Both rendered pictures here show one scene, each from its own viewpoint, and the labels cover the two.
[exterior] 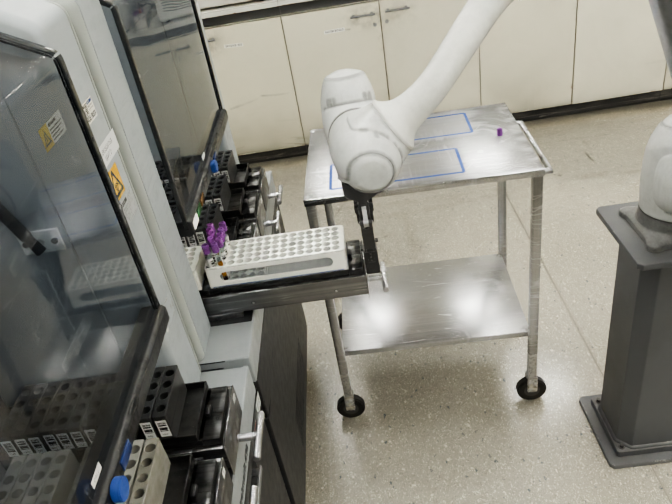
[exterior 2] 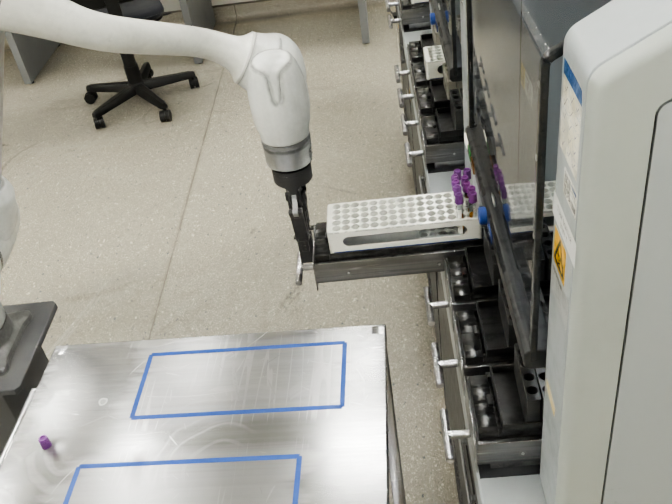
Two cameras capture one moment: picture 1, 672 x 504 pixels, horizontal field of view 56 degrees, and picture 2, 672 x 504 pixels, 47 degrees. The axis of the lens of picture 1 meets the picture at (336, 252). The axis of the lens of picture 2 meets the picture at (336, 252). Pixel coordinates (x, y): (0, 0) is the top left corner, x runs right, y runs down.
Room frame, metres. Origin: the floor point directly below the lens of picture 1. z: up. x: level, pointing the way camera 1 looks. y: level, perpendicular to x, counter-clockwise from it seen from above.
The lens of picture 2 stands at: (2.38, 0.03, 1.74)
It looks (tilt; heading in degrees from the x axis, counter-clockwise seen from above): 38 degrees down; 182
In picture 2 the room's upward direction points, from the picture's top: 9 degrees counter-clockwise
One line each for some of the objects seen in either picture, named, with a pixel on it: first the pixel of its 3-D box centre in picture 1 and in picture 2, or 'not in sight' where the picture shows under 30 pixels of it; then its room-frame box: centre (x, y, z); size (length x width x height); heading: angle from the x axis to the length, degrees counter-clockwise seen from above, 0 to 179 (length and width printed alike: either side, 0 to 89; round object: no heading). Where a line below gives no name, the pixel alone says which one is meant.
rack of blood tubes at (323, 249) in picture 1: (277, 258); (403, 223); (1.14, 0.13, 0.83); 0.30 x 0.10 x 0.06; 86
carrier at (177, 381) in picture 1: (170, 402); (457, 111); (0.75, 0.31, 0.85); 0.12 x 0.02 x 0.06; 176
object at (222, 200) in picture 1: (222, 195); (509, 314); (1.46, 0.26, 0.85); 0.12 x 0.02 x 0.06; 175
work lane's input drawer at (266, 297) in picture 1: (222, 287); (472, 238); (1.15, 0.26, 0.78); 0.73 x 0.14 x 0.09; 86
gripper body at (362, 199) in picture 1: (362, 195); (294, 182); (1.13, -0.07, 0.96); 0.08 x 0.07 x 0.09; 176
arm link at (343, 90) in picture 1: (350, 114); (277, 92); (1.12, -0.07, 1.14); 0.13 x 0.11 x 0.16; 1
